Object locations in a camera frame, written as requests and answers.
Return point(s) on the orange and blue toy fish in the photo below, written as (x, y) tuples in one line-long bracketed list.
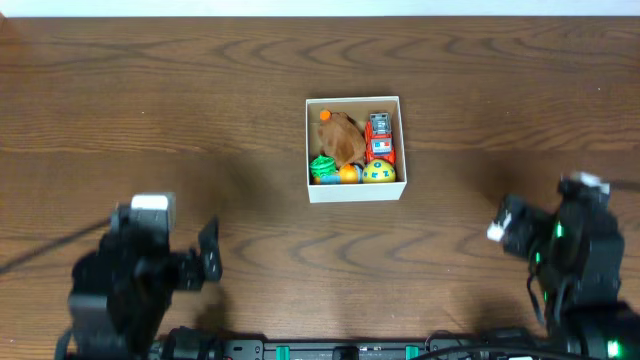
[(348, 174)]

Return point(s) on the red toy fire truck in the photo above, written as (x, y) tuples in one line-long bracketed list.
[(378, 138)]

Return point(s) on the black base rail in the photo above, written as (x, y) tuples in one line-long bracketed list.
[(187, 343)]

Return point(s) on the white cardboard box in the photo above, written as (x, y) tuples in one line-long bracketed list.
[(358, 109)]

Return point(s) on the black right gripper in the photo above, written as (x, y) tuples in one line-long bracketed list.
[(533, 220)]

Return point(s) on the green round spinning top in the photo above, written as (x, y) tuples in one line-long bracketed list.
[(322, 166)]

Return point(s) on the brown plush toy with orange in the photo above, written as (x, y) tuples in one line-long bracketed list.
[(341, 139)]

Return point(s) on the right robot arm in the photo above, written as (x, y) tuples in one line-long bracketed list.
[(574, 254)]

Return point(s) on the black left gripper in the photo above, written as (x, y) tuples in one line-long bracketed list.
[(189, 268)]

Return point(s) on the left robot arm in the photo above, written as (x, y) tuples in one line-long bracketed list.
[(122, 290)]

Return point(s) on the yellow ball with blue letters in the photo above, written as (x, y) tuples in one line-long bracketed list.
[(379, 171)]

